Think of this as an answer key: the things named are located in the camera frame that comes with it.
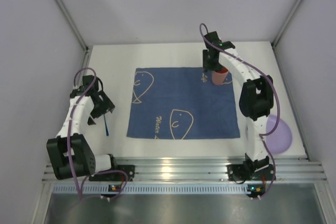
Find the aluminium rail frame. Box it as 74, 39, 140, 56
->
41, 155, 328, 183

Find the blue plastic fork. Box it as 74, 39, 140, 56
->
103, 114, 109, 136

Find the salmon pink plastic cup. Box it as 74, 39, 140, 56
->
212, 67, 229, 86

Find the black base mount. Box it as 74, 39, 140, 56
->
227, 158, 275, 184
89, 165, 135, 182

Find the perforated cable duct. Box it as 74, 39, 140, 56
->
52, 184, 268, 195

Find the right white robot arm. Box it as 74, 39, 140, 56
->
203, 31, 274, 176

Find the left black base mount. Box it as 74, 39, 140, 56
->
89, 165, 135, 182

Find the lilac plastic plate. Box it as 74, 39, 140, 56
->
266, 119, 292, 155

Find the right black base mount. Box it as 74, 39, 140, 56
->
227, 158, 275, 184

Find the blue fish placemat cloth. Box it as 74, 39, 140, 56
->
127, 67, 240, 140

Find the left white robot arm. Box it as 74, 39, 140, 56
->
46, 75, 116, 180

